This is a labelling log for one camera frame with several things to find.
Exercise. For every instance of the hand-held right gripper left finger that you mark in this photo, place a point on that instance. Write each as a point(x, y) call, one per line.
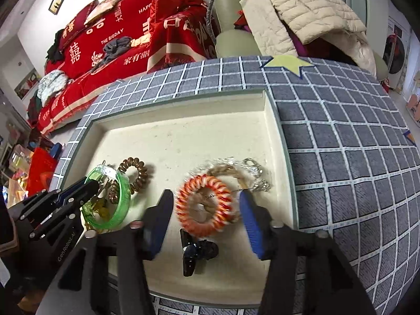
point(160, 223)

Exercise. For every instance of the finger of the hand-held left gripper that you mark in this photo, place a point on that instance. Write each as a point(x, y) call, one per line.
point(72, 188)
point(77, 203)

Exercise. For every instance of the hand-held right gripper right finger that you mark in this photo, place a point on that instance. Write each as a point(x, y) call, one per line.
point(252, 223)

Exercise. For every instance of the green translucent bangle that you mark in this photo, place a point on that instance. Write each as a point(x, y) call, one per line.
point(123, 200)

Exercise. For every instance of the black hair clip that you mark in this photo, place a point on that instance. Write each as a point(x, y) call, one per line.
point(197, 249)

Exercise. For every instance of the grey-green jewelry tray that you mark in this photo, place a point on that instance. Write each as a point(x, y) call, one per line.
point(183, 131)

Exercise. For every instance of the red gift bag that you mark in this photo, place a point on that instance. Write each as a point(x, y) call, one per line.
point(39, 170)

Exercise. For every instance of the grey checked tablecloth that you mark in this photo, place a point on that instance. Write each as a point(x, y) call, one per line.
point(344, 170)

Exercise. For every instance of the pale knitted cloth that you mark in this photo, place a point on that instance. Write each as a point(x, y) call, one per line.
point(52, 83)

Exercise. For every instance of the red printed blanket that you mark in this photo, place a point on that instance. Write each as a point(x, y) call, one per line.
point(82, 62)

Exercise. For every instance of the dark cloth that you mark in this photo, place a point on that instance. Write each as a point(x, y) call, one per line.
point(54, 51)

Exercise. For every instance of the grey crumpled cloth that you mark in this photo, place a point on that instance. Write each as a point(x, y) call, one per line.
point(115, 47)

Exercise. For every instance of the red embroidered pillow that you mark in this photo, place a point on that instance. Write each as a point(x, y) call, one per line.
point(78, 23)

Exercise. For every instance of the pale green armchair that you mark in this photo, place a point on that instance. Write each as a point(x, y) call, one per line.
point(236, 42)

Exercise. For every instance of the white green patterned cushion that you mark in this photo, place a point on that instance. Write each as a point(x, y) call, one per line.
point(105, 6)

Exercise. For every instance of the red satin pillow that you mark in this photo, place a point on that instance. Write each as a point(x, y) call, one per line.
point(159, 10)

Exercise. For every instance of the red purple garment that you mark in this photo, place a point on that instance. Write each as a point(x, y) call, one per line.
point(241, 23)

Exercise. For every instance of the cream padded coat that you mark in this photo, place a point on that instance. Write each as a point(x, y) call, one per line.
point(361, 52)

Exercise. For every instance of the beige down jacket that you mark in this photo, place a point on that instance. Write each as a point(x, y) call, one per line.
point(295, 6)

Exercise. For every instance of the small black picture frame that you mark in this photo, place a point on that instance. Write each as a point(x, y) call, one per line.
point(56, 4)

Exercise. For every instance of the black disc wall poster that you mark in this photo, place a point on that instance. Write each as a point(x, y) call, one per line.
point(397, 52)

